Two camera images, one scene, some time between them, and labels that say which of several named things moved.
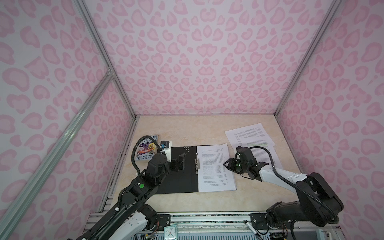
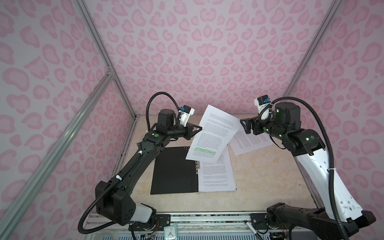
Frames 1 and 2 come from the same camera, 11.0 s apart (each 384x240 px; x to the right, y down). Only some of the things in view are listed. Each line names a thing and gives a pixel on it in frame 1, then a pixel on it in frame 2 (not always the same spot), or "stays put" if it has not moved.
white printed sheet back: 235,136 stays put
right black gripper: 230,165 to 256,123
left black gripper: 175,166 to 189,132
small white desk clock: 170,232 stays put
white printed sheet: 212,175 stays put
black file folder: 184,180 stays put
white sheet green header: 262,154 to 218,130
